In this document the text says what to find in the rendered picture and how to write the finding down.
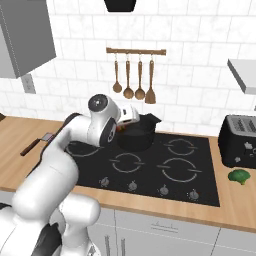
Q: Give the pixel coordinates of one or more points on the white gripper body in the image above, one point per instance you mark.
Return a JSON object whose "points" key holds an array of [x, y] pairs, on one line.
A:
{"points": [[130, 113]]}

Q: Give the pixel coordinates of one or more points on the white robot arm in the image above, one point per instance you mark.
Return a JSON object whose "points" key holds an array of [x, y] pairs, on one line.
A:
{"points": [[50, 180]]}

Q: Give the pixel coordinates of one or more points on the red bell pepper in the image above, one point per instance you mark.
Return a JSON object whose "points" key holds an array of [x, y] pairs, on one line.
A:
{"points": [[121, 128]]}

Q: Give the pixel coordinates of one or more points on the black cooking pot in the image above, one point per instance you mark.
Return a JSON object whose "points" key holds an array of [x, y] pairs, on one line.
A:
{"points": [[137, 138]]}

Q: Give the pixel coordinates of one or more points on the hanging wooden spatula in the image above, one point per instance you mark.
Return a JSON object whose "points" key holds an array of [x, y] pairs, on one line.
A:
{"points": [[150, 96]]}

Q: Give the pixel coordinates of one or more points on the green broccoli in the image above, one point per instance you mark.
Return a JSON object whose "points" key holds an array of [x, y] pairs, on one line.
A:
{"points": [[239, 176]]}

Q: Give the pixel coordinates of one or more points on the hanging wooden ladle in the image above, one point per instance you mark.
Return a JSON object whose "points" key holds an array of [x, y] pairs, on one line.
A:
{"points": [[128, 92]]}

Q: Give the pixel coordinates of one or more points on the large hanging wooden spoon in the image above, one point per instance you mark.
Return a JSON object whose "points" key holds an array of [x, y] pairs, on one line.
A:
{"points": [[139, 93]]}

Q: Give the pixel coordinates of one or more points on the small hanging wooden spoon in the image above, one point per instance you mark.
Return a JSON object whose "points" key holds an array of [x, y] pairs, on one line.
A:
{"points": [[117, 87]]}

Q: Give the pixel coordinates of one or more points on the black hob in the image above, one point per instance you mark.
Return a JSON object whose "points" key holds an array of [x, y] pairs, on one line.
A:
{"points": [[153, 156]]}

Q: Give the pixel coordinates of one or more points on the grey hob knob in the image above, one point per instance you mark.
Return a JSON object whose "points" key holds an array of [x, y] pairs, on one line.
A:
{"points": [[104, 181], [193, 194], [163, 190], [132, 185]]}

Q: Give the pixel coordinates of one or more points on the black extractor hood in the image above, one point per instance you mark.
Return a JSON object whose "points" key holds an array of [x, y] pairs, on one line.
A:
{"points": [[120, 5]]}

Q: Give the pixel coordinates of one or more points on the black toaster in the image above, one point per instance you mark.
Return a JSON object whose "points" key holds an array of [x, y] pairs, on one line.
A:
{"points": [[238, 143]]}

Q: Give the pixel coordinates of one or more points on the grey cupboard door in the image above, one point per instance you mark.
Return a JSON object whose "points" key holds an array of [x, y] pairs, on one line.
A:
{"points": [[103, 230], [235, 243], [160, 245]]}

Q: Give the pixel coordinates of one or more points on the grey drawer front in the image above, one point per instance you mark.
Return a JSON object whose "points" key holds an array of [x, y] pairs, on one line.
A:
{"points": [[186, 225]]}

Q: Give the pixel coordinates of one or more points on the wooden utensil rail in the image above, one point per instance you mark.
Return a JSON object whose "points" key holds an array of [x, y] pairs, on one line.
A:
{"points": [[136, 51]]}

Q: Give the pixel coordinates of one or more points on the grey wall socket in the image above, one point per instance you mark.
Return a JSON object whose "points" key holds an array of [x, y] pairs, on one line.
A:
{"points": [[29, 84]]}

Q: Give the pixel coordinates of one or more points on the grey wall cupboard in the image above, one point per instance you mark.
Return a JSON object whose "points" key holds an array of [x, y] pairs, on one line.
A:
{"points": [[23, 36]]}

